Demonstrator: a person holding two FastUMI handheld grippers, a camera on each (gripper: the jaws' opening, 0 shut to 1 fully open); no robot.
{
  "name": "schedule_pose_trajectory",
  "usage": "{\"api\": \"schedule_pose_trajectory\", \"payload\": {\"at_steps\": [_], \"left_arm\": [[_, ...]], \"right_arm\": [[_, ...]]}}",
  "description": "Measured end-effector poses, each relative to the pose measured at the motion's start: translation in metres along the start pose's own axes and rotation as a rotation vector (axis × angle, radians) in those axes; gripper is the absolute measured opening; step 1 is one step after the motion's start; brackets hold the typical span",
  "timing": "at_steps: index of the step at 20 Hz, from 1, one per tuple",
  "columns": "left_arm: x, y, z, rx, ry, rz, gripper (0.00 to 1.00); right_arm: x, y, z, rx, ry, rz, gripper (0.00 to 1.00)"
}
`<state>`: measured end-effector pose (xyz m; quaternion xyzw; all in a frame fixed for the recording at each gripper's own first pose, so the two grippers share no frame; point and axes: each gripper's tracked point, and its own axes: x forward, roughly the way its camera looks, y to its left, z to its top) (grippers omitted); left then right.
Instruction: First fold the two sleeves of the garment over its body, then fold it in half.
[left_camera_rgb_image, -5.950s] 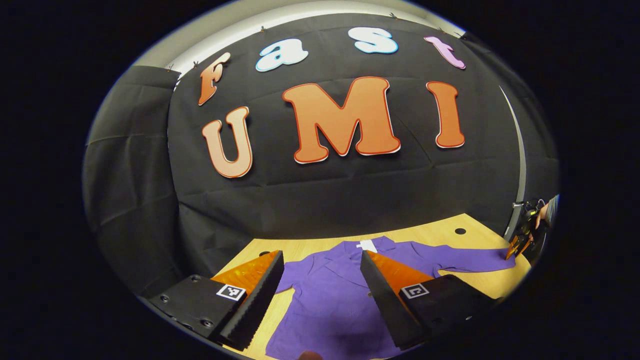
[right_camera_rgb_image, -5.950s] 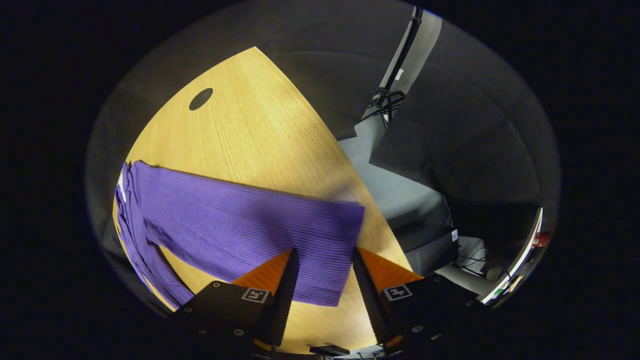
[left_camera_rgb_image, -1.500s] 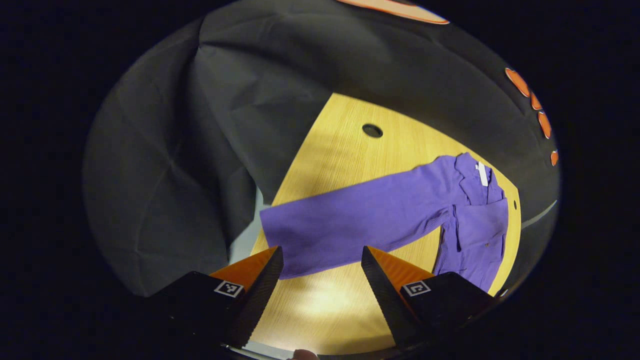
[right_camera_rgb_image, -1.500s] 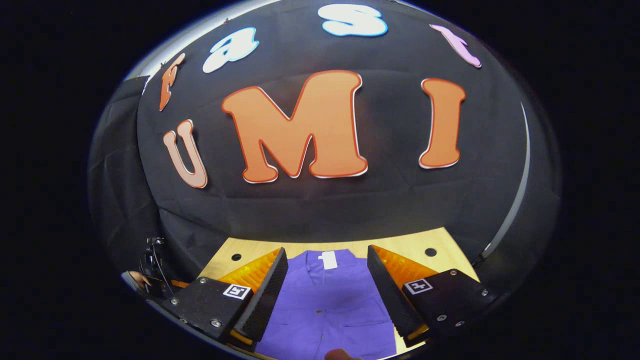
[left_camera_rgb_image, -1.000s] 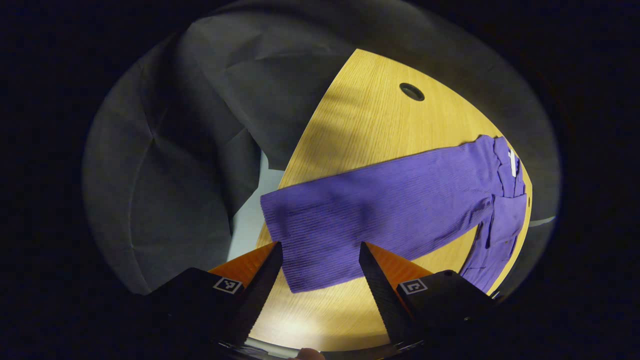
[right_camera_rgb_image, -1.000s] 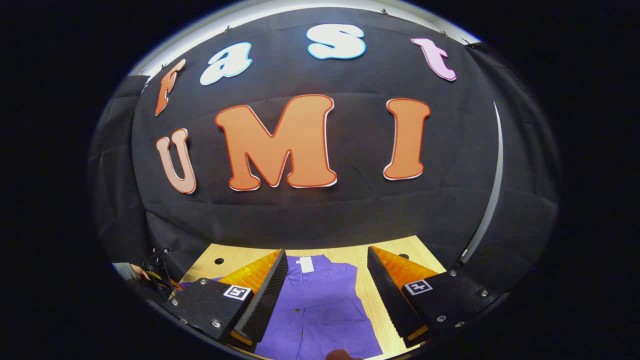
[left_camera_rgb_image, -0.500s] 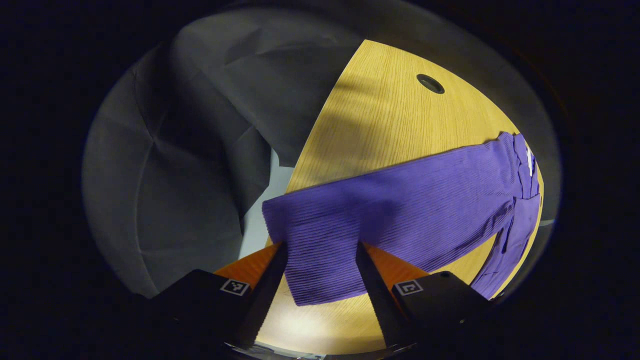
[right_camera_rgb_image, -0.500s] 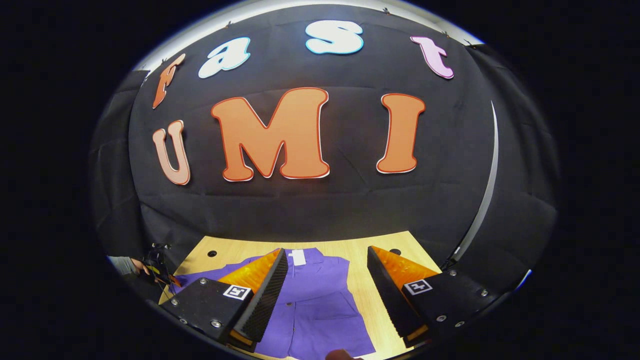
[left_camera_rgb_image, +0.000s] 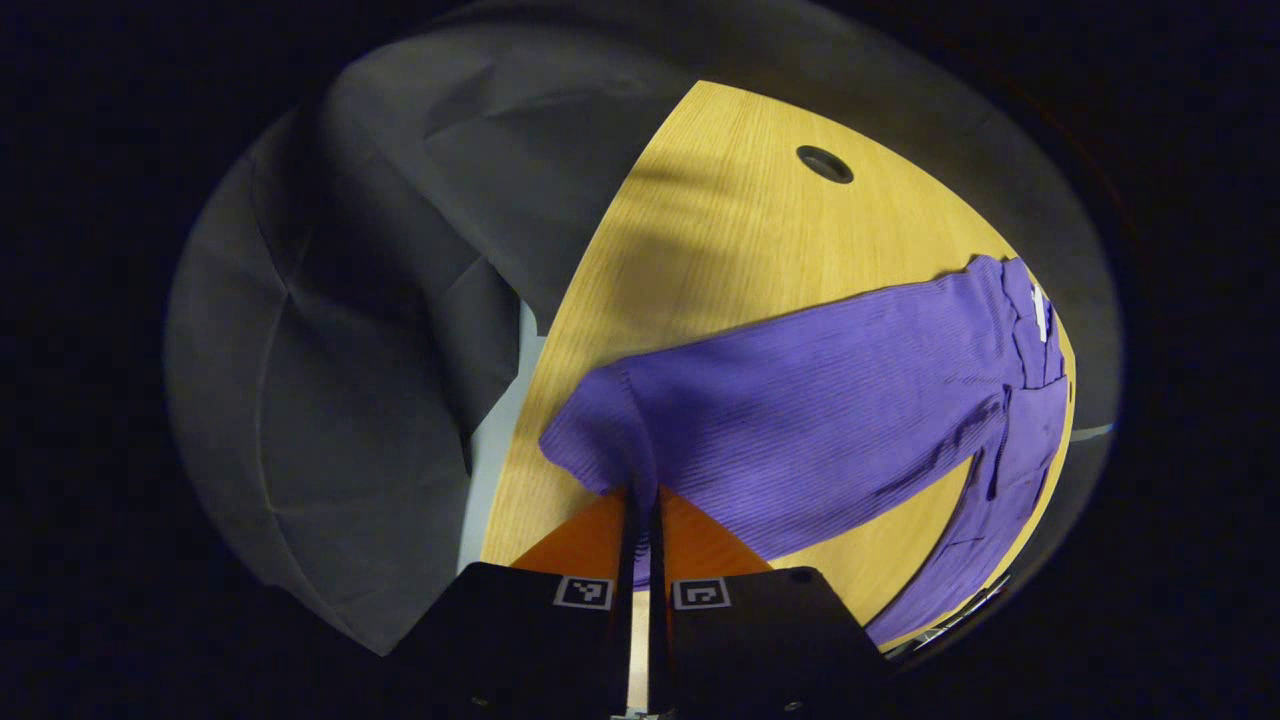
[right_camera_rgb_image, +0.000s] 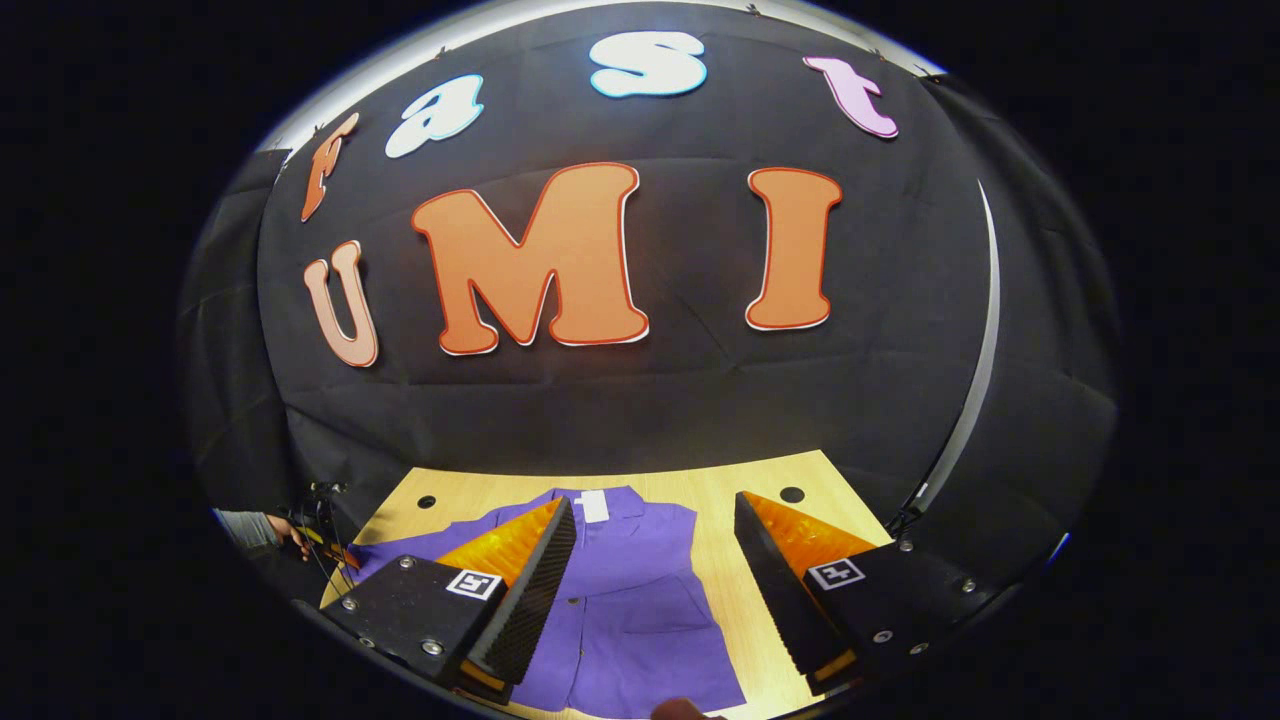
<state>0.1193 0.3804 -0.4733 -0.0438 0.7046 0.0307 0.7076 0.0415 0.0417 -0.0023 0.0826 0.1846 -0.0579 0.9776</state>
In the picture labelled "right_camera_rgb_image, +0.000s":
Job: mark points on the purple shirt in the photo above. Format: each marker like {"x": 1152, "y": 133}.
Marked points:
{"x": 630, "y": 620}

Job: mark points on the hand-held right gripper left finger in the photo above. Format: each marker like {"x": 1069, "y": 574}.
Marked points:
{"x": 530, "y": 610}

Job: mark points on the white pole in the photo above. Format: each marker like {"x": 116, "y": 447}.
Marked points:
{"x": 985, "y": 350}

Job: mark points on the black backdrop cloth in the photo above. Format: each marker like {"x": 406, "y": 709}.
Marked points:
{"x": 650, "y": 400}

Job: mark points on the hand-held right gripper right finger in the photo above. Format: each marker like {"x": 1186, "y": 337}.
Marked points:
{"x": 790, "y": 610}

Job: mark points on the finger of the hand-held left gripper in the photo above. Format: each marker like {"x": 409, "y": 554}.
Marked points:
{"x": 335, "y": 552}

